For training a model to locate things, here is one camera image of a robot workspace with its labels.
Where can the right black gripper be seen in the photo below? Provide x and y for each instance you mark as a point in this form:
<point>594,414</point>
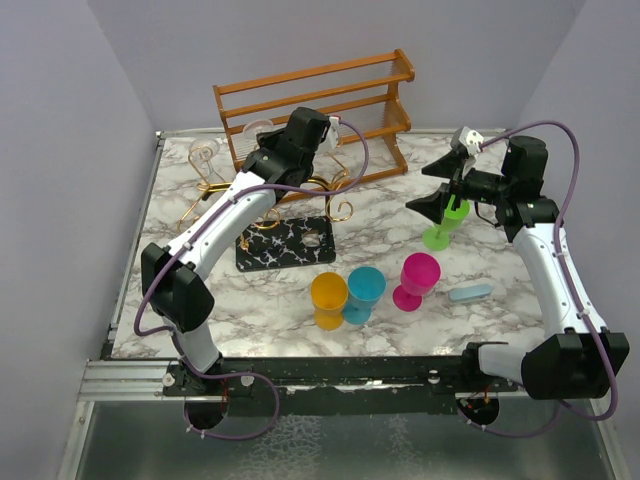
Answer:
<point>433,206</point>

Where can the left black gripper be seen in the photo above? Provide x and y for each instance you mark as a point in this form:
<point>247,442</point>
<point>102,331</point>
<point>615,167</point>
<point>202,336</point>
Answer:
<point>267,140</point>

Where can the clear short wine glass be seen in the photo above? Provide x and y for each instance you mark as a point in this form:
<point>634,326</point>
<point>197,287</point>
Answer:
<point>252,129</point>

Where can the green plastic wine glass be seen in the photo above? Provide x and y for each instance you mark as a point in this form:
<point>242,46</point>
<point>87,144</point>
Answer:
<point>437,237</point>

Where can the clear tall wine glass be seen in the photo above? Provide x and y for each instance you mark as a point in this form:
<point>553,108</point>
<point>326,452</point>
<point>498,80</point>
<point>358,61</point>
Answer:
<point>201,154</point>

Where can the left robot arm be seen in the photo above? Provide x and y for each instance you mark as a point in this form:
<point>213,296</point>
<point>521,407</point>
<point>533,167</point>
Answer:
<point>174,276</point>

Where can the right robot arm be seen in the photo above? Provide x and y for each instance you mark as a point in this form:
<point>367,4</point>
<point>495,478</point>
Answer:
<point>579,357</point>

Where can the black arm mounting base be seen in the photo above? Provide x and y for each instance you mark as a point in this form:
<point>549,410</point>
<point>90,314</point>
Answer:
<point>328,386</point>

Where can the pink plastic wine glass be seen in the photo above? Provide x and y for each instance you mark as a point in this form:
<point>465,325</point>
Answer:
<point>420,273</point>

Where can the orange wooden shelf rack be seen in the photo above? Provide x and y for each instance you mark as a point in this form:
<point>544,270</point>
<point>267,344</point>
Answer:
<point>363,91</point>

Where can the gold wine glass rack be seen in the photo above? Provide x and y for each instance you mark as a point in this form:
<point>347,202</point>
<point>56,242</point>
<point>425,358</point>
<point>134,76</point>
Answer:
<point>280,245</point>

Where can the blue plastic wine glass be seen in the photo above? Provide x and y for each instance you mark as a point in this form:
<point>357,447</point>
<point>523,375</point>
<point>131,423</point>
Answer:
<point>366,285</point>

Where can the yellow plastic wine glass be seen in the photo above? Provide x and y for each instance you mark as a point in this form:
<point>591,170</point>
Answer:
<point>329,295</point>

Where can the light blue small block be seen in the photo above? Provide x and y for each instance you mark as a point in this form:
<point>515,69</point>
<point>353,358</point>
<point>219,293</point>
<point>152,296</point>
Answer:
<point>470,293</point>

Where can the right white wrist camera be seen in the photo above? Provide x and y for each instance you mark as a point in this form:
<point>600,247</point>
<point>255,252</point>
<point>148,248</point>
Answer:
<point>466,146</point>

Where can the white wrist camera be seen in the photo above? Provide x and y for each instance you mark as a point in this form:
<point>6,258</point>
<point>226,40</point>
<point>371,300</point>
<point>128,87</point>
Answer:
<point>466,146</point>
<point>332,137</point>

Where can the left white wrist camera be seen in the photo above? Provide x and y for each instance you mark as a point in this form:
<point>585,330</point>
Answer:
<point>332,137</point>

